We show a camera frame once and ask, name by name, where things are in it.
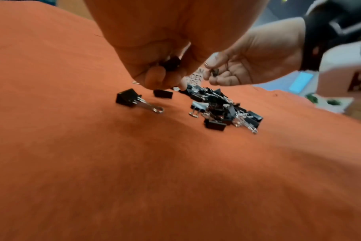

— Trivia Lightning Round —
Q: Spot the single black binder clip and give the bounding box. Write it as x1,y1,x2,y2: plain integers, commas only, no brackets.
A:
159,56,182,71

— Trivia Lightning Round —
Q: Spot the black wristband with marker tags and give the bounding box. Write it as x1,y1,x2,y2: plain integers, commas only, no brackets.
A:
299,0,361,71

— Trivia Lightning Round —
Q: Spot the red tablecloth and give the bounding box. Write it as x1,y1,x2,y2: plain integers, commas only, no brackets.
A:
0,0,361,241

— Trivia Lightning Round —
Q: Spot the pile of black binder clips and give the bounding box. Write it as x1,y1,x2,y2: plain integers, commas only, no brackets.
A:
115,83,264,135

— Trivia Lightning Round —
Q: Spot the clear two-compartment plastic box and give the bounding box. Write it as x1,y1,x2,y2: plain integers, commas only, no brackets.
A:
186,67,207,87

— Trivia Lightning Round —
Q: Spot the person's left hand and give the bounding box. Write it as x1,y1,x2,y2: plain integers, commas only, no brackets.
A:
83,0,271,91

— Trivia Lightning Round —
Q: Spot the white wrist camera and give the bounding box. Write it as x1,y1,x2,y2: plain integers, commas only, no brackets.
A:
317,40,361,97

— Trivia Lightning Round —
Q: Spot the person's right hand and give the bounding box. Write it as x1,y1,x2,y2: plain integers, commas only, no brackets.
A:
204,17,306,87

